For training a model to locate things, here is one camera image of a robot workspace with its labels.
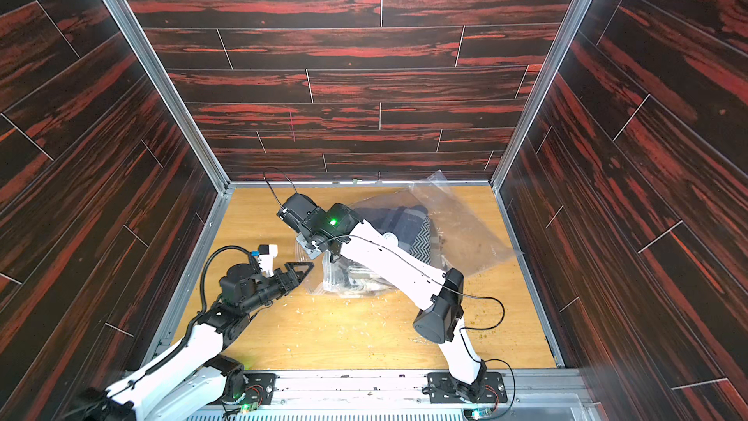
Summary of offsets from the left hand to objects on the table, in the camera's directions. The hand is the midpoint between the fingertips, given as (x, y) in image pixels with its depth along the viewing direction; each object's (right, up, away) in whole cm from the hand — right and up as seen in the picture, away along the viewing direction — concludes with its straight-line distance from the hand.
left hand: (311, 271), depth 79 cm
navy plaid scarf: (+25, +14, +11) cm, 31 cm away
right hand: (+5, +12, -3) cm, 13 cm away
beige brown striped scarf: (+10, -3, +6) cm, 12 cm away
